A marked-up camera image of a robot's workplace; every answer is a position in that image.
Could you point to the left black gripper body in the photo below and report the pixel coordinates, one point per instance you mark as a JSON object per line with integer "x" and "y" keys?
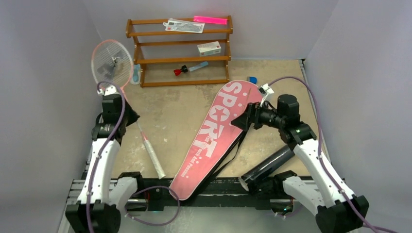
{"x": 128, "y": 117}

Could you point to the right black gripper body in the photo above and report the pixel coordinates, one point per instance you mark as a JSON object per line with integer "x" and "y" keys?
{"x": 254, "y": 114}

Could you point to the pink sport racket bag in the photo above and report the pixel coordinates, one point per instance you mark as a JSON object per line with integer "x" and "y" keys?
{"x": 215, "y": 137}

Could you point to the pink badminton racket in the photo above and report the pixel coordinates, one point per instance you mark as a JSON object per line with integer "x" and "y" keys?
{"x": 112, "y": 63}

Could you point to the black shuttlecock tube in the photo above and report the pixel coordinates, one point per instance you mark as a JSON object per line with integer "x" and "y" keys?
{"x": 251, "y": 180}

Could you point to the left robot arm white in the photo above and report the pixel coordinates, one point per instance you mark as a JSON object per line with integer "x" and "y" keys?
{"x": 99, "y": 207}

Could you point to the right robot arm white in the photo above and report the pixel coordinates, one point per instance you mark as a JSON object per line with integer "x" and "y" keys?
{"x": 337, "y": 209}

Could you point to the light blue white device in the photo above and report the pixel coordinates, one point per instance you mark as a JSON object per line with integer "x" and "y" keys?
{"x": 135, "y": 80}

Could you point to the small blue white object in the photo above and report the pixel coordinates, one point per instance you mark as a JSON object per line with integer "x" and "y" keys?
{"x": 252, "y": 79}

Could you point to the wooden three-tier shelf rack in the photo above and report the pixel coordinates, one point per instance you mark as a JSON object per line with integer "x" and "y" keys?
{"x": 139, "y": 58}

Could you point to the white red small box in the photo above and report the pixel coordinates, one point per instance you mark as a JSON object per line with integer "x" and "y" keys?
{"x": 208, "y": 49}

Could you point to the red black blue marker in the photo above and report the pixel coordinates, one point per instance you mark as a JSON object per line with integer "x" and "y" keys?
{"x": 185, "y": 69}

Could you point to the white packaged item on shelf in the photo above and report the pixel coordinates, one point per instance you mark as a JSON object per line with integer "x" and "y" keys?
{"x": 175, "y": 25}

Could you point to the pink fluorescent bar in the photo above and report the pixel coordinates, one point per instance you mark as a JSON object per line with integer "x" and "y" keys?
{"x": 210, "y": 20}

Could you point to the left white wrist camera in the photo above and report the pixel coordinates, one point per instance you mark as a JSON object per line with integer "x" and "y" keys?
{"x": 106, "y": 91}

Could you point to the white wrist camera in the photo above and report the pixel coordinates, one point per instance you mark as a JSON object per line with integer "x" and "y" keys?
{"x": 266, "y": 92}
{"x": 106, "y": 91}

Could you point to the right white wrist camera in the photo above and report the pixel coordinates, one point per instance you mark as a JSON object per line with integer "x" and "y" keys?
{"x": 266, "y": 92}

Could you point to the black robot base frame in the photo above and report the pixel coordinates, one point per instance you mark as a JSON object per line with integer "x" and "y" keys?
{"x": 221, "y": 192}

